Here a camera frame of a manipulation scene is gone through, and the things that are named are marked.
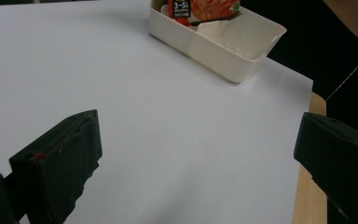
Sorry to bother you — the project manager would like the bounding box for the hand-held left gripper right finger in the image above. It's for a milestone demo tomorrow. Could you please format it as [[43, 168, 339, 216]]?
[[293, 111, 358, 224]]

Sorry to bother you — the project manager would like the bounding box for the white packet with meat picture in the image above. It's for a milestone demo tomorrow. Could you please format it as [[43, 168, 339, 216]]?
[[167, 0, 241, 28]]

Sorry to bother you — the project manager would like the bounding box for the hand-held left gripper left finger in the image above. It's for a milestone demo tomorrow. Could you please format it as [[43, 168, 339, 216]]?
[[8, 108, 103, 224]]

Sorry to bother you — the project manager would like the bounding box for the white plastic box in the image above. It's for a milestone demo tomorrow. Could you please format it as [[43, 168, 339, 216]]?
[[148, 0, 288, 84]]

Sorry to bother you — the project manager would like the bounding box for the white table sheet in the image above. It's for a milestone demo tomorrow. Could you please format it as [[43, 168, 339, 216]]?
[[0, 0, 314, 224]]

